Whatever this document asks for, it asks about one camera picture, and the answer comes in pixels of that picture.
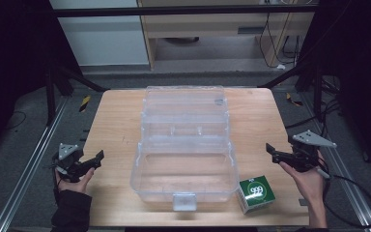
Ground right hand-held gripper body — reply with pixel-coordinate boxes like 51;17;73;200
287;129;338;174

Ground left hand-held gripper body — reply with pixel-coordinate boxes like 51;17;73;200
51;142;88;184

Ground green and white carton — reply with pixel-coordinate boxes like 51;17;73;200
237;174;277;216

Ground clear plastic storage box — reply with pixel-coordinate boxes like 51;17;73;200
129;84;241;213

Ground person's left hand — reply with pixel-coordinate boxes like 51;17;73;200
54;166;96;194

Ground person's right hand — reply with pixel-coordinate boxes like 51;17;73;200
278;150;327;205

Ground yellow and black tape strip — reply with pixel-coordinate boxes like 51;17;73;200
78;95;92;113
285;92;304;107

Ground black metal stand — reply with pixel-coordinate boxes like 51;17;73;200
44;60;109;127
257;60;325;122

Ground black curtain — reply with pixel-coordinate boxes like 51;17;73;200
0;0;82;159
297;0;371;177

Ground white cabinet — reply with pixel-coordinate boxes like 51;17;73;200
49;0;150;68

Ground light wooden desk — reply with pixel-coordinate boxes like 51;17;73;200
136;0;316;71

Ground aluminium floor rail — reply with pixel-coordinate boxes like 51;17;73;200
302;92;371;232
0;96;71;232

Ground black floor cables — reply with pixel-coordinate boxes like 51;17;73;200
284;76;347;131

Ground thin black floor cable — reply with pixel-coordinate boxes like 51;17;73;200
4;110;27;131

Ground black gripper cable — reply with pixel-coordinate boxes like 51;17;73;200
315;159;371;229

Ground black hanging cables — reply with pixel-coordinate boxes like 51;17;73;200
258;12;301;70

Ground black horizontal frame bar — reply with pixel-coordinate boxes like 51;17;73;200
52;4;319;18

